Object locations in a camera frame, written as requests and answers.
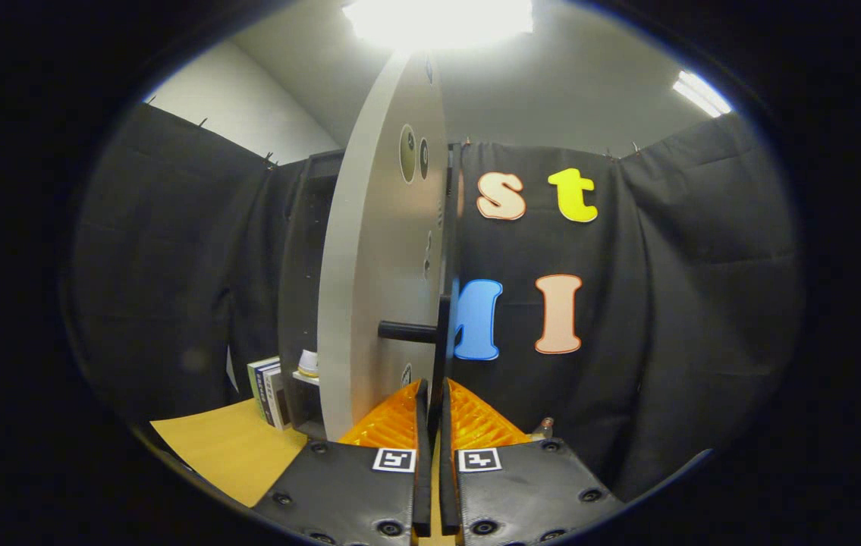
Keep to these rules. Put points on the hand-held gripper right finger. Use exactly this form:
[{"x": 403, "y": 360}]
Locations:
[{"x": 447, "y": 470}]

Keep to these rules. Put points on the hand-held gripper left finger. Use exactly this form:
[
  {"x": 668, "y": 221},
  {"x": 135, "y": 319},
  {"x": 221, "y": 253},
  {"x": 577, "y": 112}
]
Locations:
[{"x": 423, "y": 470}]

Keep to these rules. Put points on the white striped canvas shoe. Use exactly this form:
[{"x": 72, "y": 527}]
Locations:
[{"x": 309, "y": 364}]

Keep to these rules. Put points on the dark grey shoe cabinet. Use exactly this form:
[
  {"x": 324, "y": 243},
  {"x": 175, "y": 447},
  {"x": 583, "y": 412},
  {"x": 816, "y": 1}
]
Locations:
[{"x": 309, "y": 250}]

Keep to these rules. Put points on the grey cabinet shelf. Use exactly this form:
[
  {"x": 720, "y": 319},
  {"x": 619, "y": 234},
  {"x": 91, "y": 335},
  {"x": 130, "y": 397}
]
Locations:
[{"x": 307, "y": 378}]

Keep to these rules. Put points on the white and dark book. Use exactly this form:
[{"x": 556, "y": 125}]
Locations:
[{"x": 278, "y": 402}]

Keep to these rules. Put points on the blue-spined book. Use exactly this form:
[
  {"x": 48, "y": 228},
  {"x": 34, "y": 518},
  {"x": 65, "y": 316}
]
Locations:
[{"x": 263, "y": 390}]

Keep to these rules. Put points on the green-spined book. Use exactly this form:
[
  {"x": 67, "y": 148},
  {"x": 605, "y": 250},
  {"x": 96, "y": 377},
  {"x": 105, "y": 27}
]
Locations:
[{"x": 254, "y": 375}]

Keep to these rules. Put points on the black backdrop cloth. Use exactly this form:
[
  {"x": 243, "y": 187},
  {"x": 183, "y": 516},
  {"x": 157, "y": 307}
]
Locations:
[{"x": 665, "y": 303}]

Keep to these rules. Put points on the large ceiling light panel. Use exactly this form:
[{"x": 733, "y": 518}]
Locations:
[{"x": 438, "y": 19}]

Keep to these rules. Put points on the narrow ceiling light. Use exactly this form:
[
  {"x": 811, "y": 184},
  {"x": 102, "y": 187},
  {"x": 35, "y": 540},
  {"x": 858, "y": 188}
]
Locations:
[{"x": 702, "y": 92}]

